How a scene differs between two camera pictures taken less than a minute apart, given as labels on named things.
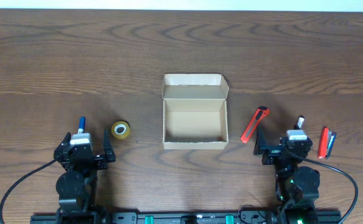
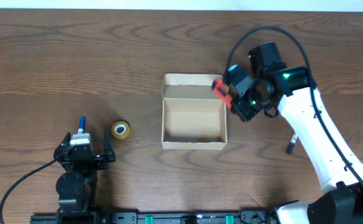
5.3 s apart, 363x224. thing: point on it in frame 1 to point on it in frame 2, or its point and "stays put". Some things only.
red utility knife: x=260 y=112 to x=222 y=90
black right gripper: x=278 y=152 to x=233 y=101
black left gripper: x=83 y=157 stays put
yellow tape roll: x=120 y=130 stays put
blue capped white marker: x=81 y=126 stays put
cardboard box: x=195 y=111 stays put
